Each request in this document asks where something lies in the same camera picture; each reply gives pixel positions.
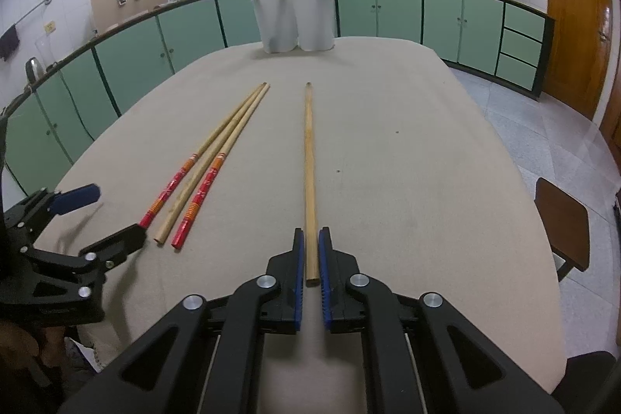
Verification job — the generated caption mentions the red-end bamboo chopstick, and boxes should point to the red-end bamboo chopstick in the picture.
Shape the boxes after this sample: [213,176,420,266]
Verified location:
[139,84,263,229]

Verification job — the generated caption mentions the red orange patterned chopstick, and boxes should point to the red orange patterned chopstick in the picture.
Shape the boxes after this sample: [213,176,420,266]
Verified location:
[172,83,269,251]

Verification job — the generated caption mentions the brown wooden stool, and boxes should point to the brown wooden stool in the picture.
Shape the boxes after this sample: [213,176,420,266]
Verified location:
[535,178,590,282]

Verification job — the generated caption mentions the operator hand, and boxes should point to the operator hand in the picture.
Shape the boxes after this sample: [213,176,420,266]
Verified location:
[1,322,66,387]

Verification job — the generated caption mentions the dark hanging towel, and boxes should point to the dark hanging towel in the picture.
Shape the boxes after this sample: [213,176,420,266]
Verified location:
[0,25,20,62]

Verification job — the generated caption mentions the metal towel bar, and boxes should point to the metal towel bar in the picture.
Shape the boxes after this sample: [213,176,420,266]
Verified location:
[13,0,53,26]

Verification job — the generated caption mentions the beige tablecloth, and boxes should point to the beige tablecloth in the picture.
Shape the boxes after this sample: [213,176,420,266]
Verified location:
[41,38,565,413]

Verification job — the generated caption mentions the wooden door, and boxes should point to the wooden door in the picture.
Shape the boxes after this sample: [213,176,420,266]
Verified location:
[543,0,612,120]

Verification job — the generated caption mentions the white utensil holder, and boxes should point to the white utensil holder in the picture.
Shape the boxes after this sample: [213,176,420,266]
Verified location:
[253,0,336,54]

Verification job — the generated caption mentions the steel electric kettle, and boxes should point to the steel electric kettle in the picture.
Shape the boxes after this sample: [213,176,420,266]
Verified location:
[24,57,45,85]

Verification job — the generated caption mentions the red bamboo chopstick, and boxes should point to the red bamboo chopstick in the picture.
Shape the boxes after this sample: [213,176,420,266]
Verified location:
[141,83,269,250]

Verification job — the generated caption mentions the green lower kitchen cabinets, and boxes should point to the green lower kitchen cabinets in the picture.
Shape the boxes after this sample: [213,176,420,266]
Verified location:
[5,0,555,194]

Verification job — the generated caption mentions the black chair back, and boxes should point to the black chair back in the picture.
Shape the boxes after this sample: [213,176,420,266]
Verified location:
[552,351,621,414]

